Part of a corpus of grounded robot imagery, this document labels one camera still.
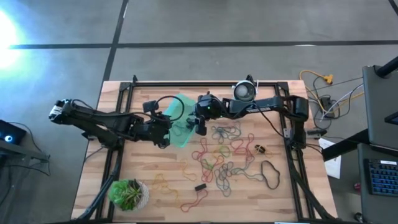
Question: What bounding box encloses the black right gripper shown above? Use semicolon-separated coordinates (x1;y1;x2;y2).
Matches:
186;93;225;137

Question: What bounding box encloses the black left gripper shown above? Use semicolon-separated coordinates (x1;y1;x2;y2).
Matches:
133;115;172;149

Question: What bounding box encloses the translucent teal plastic bin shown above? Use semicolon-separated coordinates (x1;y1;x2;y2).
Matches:
162;93;199;149

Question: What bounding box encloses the red rubber band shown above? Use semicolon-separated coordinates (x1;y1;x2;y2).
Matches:
229;133;256;164
179;188;209;213
200;154;225;184
191;138;209;162

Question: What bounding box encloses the green rubber band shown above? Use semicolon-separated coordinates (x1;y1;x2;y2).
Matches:
200;157;216;171
217;145;232;158

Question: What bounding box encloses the thin black rubber band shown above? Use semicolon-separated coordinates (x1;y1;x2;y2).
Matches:
217;161;235;182
260;160;281;190

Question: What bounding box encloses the white cylindrical lamp on stand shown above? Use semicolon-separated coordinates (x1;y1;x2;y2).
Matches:
232;80;259;103

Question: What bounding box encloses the potted succulent plant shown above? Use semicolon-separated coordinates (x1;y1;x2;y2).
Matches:
108;178;150;213

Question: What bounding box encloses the small black box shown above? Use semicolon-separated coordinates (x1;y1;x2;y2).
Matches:
307;128;328;138

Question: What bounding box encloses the black power strip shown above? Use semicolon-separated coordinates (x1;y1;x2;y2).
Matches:
319;95;336;118

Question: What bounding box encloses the white paper sheet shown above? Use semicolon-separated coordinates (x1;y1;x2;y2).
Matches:
318;137;342;180

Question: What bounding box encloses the black stand beam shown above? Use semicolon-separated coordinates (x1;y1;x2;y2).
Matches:
321;128;373;162

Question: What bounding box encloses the black device with blue light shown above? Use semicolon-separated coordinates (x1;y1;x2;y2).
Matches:
0;119;27;146

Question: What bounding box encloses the grey desk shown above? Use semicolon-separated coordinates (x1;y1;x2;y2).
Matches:
356;142;398;224

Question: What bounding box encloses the backlit computer keyboard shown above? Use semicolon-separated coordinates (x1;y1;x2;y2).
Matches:
368;158;398;197

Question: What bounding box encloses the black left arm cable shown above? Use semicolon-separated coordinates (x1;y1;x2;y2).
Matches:
154;95;185;123

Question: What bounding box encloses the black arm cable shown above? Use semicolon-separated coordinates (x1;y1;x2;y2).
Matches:
256;107;286;139
154;95;185;123

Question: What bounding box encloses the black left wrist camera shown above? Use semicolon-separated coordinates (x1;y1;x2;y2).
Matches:
142;100;160;114

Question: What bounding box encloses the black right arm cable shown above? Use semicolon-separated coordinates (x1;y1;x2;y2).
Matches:
256;107;286;139

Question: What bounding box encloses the yellow extension cable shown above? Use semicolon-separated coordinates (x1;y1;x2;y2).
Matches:
298;69;335;94

